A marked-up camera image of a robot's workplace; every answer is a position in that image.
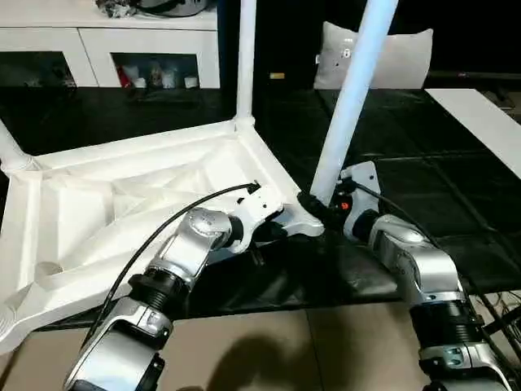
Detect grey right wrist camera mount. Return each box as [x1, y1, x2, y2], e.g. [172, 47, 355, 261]
[336, 160, 383, 238]

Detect black box with gold label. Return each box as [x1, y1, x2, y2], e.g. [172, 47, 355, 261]
[217, 0, 370, 91]

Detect grey round pot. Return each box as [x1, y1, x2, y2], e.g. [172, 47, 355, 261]
[136, 0, 209, 18]

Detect white pillow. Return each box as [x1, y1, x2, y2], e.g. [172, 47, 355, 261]
[312, 20, 435, 90]

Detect white glass-door cabinet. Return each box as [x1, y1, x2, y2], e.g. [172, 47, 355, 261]
[0, 0, 221, 90]

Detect white flat board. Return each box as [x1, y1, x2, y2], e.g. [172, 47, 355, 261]
[423, 88, 521, 181]

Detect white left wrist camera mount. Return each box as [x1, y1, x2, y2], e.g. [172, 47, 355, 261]
[232, 185, 287, 254]

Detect white plastic table top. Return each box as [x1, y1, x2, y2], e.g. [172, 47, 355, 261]
[0, 113, 326, 355]

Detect grey floor cables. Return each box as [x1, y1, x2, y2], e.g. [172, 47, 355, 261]
[467, 288, 521, 367]

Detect black metal table leg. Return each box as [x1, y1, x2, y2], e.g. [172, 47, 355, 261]
[471, 292, 521, 351]

